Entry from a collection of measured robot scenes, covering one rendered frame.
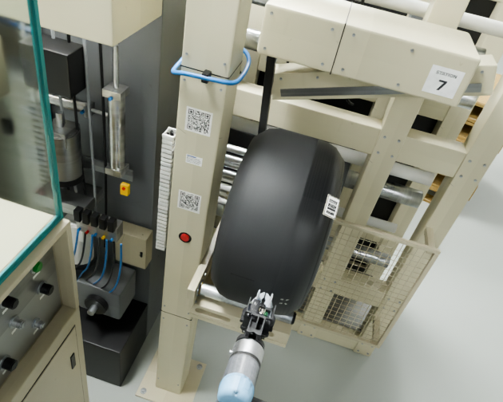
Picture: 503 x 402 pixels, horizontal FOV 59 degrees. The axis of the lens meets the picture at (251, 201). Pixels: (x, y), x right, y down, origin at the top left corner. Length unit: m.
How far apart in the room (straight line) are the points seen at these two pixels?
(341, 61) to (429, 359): 2.00
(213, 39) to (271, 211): 0.46
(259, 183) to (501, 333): 2.43
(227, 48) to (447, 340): 2.39
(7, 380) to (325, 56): 1.26
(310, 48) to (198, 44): 0.37
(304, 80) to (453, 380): 1.98
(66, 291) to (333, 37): 1.09
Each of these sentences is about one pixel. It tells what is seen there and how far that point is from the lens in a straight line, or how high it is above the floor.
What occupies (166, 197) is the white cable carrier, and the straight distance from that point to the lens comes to 1.46.
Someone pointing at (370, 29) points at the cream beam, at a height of 1.78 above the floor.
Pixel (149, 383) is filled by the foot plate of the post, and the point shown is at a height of 0.01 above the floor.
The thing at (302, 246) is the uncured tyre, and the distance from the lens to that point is 1.20.
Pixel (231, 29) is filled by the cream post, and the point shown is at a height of 1.78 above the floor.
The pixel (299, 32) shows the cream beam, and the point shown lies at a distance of 1.37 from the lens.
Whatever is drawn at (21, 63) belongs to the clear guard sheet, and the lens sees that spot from 1.01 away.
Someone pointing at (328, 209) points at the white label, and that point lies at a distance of 1.22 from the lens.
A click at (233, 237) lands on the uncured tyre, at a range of 1.22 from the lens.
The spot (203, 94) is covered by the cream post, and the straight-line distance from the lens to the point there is 1.22.
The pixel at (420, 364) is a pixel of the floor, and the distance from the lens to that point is 2.88.
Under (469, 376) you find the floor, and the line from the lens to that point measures 3.01.
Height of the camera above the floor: 2.14
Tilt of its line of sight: 39 degrees down
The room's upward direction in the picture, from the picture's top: 13 degrees clockwise
